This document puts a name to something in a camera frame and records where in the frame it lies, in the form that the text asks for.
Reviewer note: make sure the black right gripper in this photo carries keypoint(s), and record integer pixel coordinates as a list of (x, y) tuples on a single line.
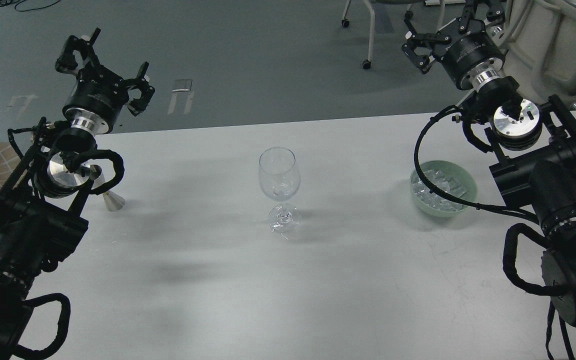
[(470, 52)]

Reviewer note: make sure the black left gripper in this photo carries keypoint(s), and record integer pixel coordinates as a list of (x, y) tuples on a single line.
[(98, 90)]

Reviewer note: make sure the steel double jigger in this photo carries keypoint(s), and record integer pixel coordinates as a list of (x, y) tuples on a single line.
[(112, 201)]

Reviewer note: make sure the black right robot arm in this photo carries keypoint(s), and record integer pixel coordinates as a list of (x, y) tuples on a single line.
[(535, 173)]

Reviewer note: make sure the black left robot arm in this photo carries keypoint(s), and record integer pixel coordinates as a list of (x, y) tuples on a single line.
[(42, 200)]

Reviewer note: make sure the clear wine glass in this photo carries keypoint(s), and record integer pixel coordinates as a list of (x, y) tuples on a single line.
[(279, 179)]

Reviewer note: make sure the white office chair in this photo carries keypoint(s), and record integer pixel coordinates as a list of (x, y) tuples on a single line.
[(539, 43)]

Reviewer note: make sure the white rolling chair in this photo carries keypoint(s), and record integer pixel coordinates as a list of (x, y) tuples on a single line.
[(380, 21)]

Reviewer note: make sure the green bowl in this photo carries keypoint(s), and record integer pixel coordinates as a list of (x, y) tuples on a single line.
[(449, 178)]

